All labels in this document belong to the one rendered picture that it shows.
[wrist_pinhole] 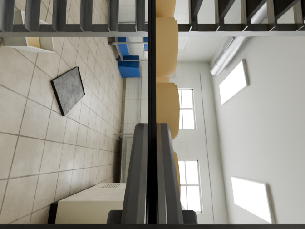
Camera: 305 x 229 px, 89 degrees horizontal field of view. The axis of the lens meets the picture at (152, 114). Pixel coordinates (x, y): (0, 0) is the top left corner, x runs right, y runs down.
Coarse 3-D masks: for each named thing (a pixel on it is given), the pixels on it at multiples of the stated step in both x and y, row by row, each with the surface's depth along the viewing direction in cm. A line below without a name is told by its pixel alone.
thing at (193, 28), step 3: (189, 0) 52; (189, 3) 52; (189, 6) 52; (189, 9) 52; (189, 12) 52; (189, 15) 52; (189, 18) 52; (189, 21) 52; (192, 21) 53; (195, 21) 53; (189, 24) 52; (192, 24) 53; (195, 24) 53; (189, 27) 52; (192, 27) 53; (195, 27) 53; (189, 30) 52; (192, 30) 53; (195, 30) 53
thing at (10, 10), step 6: (0, 0) 52; (6, 0) 54; (12, 0) 54; (0, 6) 52; (6, 6) 54; (12, 6) 54; (0, 12) 52; (6, 12) 53; (12, 12) 53; (0, 18) 52; (6, 18) 53; (12, 18) 53; (0, 24) 52; (6, 24) 53; (12, 24) 53; (6, 30) 53; (12, 30) 53
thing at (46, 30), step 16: (0, 32) 53; (16, 32) 53; (32, 32) 53; (48, 32) 53; (64, 32) 53; (80, 32) 53; (96, 32) 53; (112, 32) 53; (128, 32) 53; (144, 32) 53; (192, 32) 53; (208, 32) 53; (224, 32) 53; (240, 32) 53; (256, 32) 53; (272, 32) 53; (288, 32) 53; (304, 32) 53
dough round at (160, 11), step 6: (156, 0) 13; (162, 0) 13; (168, 0) 13; (174, 0) 13; (156, 6) 14; (162, 6) 14; (168, 6) 14; (174, 6) 14; (156, 12) 14; (162, 12) 14; (168, 12) 14; (174, 12) 14
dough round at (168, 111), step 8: (160, 88) 12; (168, 88) 12; (176, 88) 12; (160, 96) 12; (168, 96) 12; (176, 96) 12; (160, 104) 11; (168, 104) 11; (176, 104) 11; (160, 112) 11; (168, 112) 11; (176, 112) 11; (160, 120) 11; (168, 120) 11; (176, 120) 11; (176, 128) 12; (176, 136) 13
